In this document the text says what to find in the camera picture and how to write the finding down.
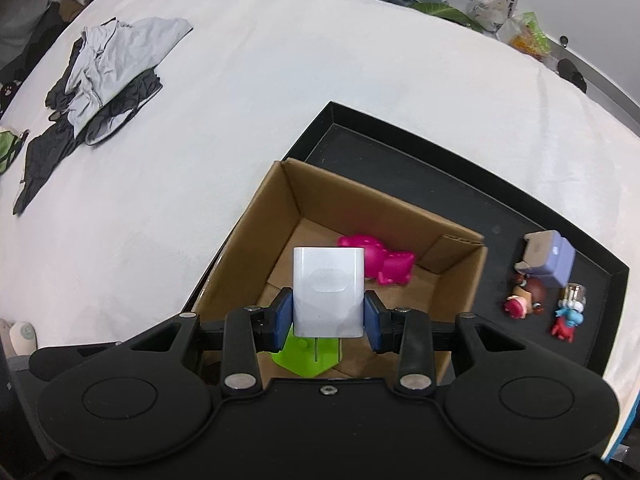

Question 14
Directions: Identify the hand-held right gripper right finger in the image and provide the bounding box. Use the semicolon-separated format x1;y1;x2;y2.
365;292;531;393

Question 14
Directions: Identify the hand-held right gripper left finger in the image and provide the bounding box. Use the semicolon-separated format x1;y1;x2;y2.
120;287;293;392

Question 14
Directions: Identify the green hexagonal box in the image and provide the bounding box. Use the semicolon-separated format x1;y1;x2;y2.
271;335;346;378

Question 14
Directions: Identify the white charger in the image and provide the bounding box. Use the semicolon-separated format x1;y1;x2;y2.
292;246;366;363

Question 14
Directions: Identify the pink dinosaur toy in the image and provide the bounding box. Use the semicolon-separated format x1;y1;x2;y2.
337;234;417;288

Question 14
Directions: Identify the brown cardboard box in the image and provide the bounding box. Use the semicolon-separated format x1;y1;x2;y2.
192;158;488;386

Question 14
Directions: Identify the brown haired doll figurine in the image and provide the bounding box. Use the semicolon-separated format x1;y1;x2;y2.
504;275;548;320

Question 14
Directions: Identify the black tray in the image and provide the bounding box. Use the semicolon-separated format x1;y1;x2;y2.
182;101;630;376

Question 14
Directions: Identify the purple toy block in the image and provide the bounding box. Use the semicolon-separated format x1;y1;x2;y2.
515;230;576;288

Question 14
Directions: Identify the blue red figurine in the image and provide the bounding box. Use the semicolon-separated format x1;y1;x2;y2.
551;284;587;343

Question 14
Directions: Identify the black garment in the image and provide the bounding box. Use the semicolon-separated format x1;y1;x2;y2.
12;40;163;216

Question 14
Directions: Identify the grey garment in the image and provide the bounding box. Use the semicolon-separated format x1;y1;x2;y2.
65;16;193;138

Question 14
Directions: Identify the green pink printed cloth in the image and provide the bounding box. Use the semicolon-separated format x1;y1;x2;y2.
0;129;30;176

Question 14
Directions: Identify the green snack packet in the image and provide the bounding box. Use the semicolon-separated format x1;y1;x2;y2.
509;12;552;57

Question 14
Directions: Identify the clear plastic bag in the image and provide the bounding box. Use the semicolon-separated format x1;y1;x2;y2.
466;0;509;32

